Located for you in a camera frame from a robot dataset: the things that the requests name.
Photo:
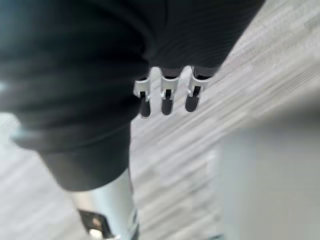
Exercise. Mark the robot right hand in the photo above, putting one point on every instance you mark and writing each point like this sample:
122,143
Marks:
75,75

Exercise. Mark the cream leather sofa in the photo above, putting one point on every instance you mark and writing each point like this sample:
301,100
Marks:
270,185

